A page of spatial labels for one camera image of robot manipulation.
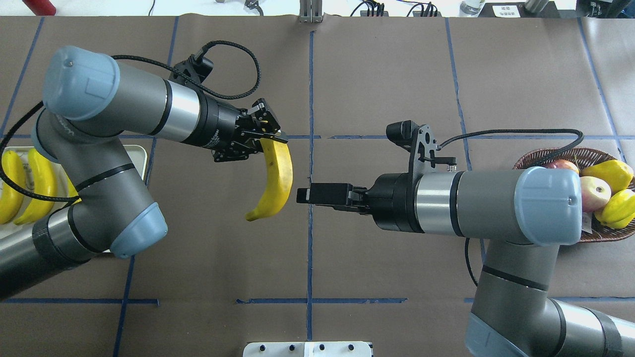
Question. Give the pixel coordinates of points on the aluminium frame post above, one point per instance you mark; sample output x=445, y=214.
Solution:
x=311, y=11

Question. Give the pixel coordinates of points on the brown wicker basket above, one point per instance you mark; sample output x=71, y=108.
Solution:
x=591, y=229

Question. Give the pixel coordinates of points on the yellow lemon fruit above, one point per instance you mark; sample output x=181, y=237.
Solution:
x=615, y=173

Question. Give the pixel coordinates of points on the pink red apple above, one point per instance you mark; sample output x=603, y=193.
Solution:
x=595, y=193

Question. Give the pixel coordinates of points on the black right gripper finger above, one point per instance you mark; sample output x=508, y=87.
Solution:
x=357, y=199
x=328, y=194

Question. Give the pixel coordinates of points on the clear water bottle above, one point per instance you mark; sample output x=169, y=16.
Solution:
x=471, y=7

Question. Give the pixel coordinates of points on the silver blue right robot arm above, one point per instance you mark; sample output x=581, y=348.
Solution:
x=527, y=215

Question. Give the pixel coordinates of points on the brown red mango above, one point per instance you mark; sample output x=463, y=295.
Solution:
x=562, y=164

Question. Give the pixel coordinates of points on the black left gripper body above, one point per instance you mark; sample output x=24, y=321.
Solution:
x=219, y=125

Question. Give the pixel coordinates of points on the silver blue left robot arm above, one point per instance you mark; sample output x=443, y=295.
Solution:
x=89, y=99

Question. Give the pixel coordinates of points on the yellow pear fruit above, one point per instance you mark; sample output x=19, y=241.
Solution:
x=619, y=211

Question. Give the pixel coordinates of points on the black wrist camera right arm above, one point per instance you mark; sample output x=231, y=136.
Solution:
x=420, y=142

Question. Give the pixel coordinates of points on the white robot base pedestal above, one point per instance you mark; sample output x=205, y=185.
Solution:
x=309, y=349

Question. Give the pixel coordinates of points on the red cylinder bottle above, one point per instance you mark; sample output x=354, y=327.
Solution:
x=41, y=7

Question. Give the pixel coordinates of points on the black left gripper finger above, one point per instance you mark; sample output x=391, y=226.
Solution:
x=237, y=151
x=259, y=122

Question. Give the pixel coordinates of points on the yellow-green banana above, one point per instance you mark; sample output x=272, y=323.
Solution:
x=71, y=191

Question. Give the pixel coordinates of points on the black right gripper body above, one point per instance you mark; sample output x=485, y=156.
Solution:
x=393, y=199

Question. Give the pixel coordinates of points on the yellow banana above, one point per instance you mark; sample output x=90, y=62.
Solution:
x=45, y=184
x=278, y=162
x=11, y=200

